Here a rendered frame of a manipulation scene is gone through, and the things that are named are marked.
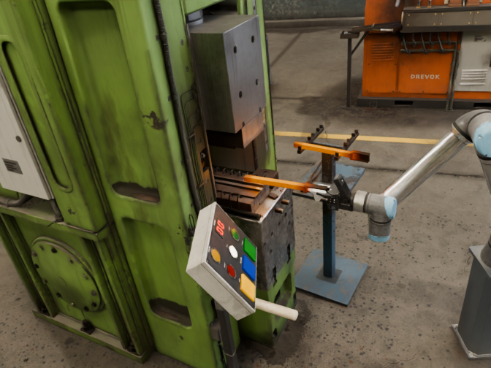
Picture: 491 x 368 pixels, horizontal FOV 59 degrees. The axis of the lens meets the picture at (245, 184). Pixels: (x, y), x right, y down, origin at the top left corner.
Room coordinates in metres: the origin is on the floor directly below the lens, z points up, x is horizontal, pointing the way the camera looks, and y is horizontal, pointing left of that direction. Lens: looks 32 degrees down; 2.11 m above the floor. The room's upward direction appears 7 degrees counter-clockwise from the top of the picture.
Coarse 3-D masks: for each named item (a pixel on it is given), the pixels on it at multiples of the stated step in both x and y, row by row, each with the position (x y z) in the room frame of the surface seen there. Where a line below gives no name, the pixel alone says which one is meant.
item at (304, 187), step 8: (248, 176) 1.79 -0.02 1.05; (256, 176) 1.78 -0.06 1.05; (264, 184) 1.73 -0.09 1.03; (272, 184) 1.71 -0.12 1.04; (280, 184) 1.69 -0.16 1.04; (288, 184) 1.67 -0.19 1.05; (296, 184) 1.66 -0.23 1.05; (304, 184) 1.65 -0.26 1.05; (312, 184) 1.63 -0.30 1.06; (304, 192) 1.62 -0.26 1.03
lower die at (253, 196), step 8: (216, 176) 1.91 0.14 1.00; (224, 176) 1.91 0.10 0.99; (232, 176) 1.90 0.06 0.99; (240, 176) 1.89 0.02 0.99; (216, 184) 1.85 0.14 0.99; (224, 184) 1.83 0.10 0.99; (232, 184) 1.81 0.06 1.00; (232, 192) 1.75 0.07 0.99; (240, 192) 1.75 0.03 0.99; (248, 192) 1.74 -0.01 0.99; (256, 192) 1.73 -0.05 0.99; (264, 192) 1.78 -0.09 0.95; (216, 200) 1.75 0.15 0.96; (224, 200) 1.72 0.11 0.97; (232, 200) 1.70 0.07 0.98; (240, 200) 1.69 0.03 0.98; (248, 200) 1.68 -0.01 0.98; (256, 200) 1.70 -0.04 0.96; (240, 208) 1.68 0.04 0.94; (248, 208) 1.66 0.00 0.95; (256, 208) 1.69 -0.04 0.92
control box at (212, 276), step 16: (208, 208) 1.36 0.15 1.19; (208, 224) 1.24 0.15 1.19; (224, 224) 1.30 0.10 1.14; (208, 240) 1.15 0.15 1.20; (224, 240) 1.22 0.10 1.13; (240, 240) 1.30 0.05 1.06; (192, 256) 1.11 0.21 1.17; (208, 256) 1.08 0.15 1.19; (224, 256) 1.14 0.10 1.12; (240, 256) 1.22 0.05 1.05; (256, 256) 1.31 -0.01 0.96; (192, 272) 1.05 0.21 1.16; (208, 272) 1.04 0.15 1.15; (224, 272) 1.07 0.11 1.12; (240, 272) 1.14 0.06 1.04; (208, 288) 1.04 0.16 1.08; (224, 288) 1.04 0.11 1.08; (224, 304) 1.04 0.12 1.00; (240, 304) 1.03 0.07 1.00
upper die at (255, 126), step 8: (256, 120) 1.77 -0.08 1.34; (248, 128) 1.70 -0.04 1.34; (256, 128) 1.76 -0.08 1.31; (208, 136) 1.74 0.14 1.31; (216, 136) 1.72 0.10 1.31; (224, 136) 1.69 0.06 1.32; (232, 136) 1.67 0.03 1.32; (240, 136) 1.65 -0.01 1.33; (248, 136) 1.69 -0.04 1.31; (216, 144) 1.72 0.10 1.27; (224, 144) 1.70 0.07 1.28; (232, 144) 1.68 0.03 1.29; (240, 144) 1.66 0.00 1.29
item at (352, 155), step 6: (294, 144) 2.08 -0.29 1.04; (300, 144) 2.07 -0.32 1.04; (306, 144) 2.06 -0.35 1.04; (312, 144) 2.05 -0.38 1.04; (318, 150) 2.00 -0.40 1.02; (324, 150) 1.98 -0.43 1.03; (330, 150) 1.96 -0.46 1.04; (336, 150) 1.95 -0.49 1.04; (342, 150) 1.94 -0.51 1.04; (348, 150) 1.93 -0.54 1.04; (354, 150) 1.90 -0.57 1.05; (348, 156) 1.90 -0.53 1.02; (354, 156) 1.89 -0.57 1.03; (360, 156) 1.87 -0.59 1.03; (366, 156) 1.85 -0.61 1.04; (366, 162) 1.85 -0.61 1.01
